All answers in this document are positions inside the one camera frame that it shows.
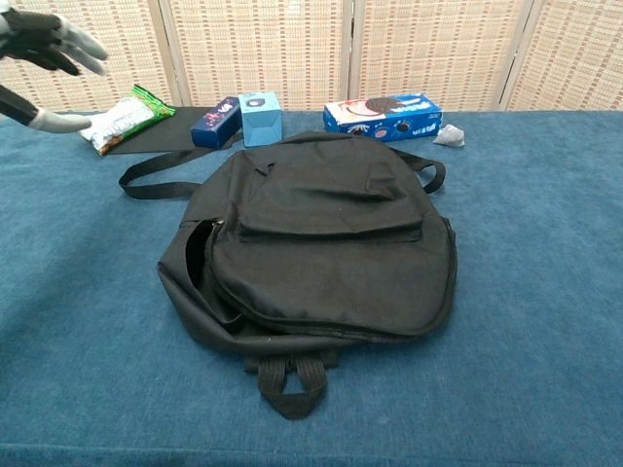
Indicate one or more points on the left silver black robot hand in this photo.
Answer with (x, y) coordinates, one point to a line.
(39, 34)

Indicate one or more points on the black fabric backpack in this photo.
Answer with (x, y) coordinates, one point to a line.
(321, 243)

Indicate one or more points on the green and white snack bag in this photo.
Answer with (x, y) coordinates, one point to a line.
(126, 121)

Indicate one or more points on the black cloth mat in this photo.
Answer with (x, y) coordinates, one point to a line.
(180, 127)

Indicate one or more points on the dark blue narrow box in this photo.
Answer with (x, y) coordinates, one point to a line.
(214, 127)

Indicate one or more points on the woven folding screen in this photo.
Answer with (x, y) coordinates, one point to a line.
(263, 48)

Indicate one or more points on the light blue cube box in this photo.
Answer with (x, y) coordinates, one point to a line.
(260, 126)

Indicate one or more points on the blue table cover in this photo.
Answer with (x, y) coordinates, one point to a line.
(97, 316)

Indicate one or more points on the blue Oreo cookie box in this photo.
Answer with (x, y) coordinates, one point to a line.
(379, 121)

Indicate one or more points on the small grey pouch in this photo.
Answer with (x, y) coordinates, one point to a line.
(450, 136)

